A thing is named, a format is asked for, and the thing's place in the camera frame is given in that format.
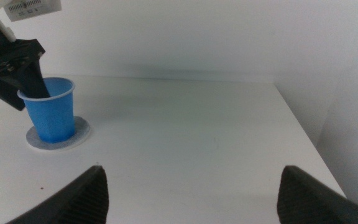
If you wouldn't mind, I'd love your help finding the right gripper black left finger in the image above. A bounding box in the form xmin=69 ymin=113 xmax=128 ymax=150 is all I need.
xmin=4 ymin=165 xmax=110 ymax=224

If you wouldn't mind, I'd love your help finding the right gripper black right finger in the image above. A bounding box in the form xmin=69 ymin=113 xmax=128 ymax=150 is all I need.
xmin=276 ymin=165 xmax=358 ymax=224

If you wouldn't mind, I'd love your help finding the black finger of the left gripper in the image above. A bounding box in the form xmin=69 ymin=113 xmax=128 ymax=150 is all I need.
xmin=3 ymin=60 xmax=51 ymax=100
xmin=0 ymin=76 xmax=27 ymax=112

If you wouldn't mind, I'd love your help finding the blue plastic cup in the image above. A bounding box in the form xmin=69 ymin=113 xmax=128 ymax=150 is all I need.
xmin=17 ymin=77 xmax=76 ymax=144

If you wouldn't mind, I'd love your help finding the grey round cup mat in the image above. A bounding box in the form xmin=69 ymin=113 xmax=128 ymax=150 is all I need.
xmin=25 ymin=116 xmax=91 ymax=151

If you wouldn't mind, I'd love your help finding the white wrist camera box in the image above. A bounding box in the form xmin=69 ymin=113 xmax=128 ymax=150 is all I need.
xmin=0 ymin=0 xmax=63 ymax=44

